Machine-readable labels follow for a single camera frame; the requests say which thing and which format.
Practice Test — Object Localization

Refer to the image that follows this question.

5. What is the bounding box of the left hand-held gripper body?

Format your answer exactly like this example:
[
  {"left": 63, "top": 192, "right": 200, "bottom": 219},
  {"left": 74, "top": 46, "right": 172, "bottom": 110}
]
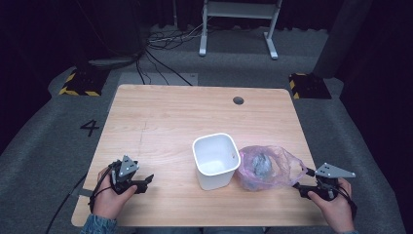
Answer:
[{"left": 109, "top": 154, "right": 140, "bottom": 196}]

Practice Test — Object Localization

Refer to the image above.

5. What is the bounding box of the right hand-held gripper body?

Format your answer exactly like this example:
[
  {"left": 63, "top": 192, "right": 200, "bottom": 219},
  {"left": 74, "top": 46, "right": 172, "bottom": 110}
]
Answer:
[{"left": 311, "top": 162, "right": 357, "bottom": 202}]

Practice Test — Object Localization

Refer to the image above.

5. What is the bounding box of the pink plastic bag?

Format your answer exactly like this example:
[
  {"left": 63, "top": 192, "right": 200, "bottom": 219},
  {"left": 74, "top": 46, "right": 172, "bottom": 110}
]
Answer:
[{"left": 235, "top": 144, "right": 309, "bottom": 192}]

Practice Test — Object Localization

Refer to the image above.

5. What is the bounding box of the white plastic bin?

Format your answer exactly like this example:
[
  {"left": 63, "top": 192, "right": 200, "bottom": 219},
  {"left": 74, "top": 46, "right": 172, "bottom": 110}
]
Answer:
[{"left": 191, "top": 132, "right": 243, "bottom": 192}]

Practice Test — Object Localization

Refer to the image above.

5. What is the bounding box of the person's left hand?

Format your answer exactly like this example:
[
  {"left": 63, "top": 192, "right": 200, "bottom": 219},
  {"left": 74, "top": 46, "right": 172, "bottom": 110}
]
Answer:
[{"left": 92, "top": 167, "right": 138, "bottom": 220}]

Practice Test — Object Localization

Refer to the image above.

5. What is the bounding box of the person's right hand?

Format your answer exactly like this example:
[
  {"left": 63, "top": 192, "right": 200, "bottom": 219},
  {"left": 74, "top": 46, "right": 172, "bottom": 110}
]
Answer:
[{"left": 307, "top": 177, "right": 357, "bottom": 234}]

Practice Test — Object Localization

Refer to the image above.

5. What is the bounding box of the grey crumpled paper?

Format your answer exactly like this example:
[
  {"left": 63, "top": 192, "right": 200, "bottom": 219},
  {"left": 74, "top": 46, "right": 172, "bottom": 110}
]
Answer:
[{"left": 251, "top": 153, "right": 274, "bottom": 177}]

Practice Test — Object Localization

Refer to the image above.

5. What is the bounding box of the yellow black striped base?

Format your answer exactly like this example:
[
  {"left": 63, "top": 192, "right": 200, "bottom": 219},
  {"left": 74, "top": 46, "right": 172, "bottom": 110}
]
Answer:
[
  {"left": 288, "top": 72, "right": 332, "bottom": 100},
  {"left": 57, "top": 68, "right": 110, "bottom": 98}
]

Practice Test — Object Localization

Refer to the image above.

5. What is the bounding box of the grey pillar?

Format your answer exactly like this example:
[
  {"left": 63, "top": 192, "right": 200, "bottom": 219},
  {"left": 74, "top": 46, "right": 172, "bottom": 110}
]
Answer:
[{"left": 313, "top": 0, "right": 373, "bottom": 79}]

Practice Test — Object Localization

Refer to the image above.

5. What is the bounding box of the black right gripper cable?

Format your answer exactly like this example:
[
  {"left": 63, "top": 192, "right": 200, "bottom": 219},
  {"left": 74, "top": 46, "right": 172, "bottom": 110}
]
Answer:
[{"left": 336, "top": 180, "right": 358, "bottom": 219}]

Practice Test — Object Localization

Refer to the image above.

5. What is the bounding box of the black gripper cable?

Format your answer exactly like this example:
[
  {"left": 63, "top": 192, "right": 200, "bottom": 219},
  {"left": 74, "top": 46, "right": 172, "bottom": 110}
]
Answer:
[
  {"left": 336, "top": 180, "right": 358, "bottom": 219},
  {"left": 45, "top": 160, "right": 119, "bottom": 234}
]

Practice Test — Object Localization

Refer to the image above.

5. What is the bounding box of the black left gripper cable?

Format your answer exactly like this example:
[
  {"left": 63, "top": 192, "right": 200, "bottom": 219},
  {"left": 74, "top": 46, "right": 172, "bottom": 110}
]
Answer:
[{"left": 45, "top": 160, "right": 119, "bottom": 234}]

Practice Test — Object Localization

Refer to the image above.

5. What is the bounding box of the bundle of floor cables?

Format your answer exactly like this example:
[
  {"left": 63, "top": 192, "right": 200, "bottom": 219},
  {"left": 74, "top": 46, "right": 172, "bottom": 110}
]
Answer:
[{"left": 135, "top": 21, "right": 209, "bottom": 87}]

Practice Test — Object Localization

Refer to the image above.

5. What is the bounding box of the white metal desk frame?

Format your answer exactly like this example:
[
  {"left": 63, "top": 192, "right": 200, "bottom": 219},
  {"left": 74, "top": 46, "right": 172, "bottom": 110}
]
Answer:
[{"left": 198, "top": 0, "right": 283, "bottom": 60}]

